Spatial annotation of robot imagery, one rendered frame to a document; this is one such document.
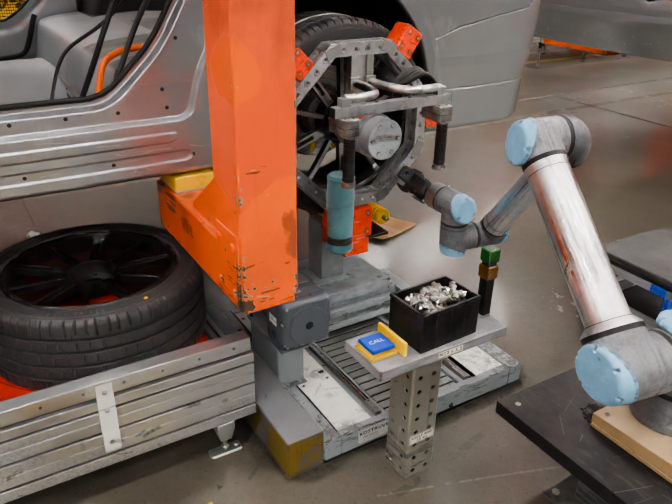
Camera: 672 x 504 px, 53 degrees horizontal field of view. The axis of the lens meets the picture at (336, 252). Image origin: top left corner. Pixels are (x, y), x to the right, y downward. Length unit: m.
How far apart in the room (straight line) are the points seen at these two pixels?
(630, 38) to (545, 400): 2.84
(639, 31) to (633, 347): 2.90
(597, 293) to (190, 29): 1.32
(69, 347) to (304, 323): 0.68
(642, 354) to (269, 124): 1.00
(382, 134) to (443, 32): 0.59
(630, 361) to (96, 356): 1.33
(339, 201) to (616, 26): 2.66
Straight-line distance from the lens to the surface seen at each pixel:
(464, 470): 2.11
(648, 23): 4.30
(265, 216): 1.67
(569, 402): 1.95
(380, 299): 2.56
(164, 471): 2.11
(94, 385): 1.83
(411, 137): 2.38
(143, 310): 1.89
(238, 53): 1.54
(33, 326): 1.91
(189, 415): 1.98
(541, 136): 1.78
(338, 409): 2.15
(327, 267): 2.52
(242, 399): 2.03
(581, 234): 1.71
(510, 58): 2.78
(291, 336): 2.09
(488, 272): 1.87
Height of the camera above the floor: 1.44
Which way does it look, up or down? 26 degrees down
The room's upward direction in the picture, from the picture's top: 1 degrees clockwise
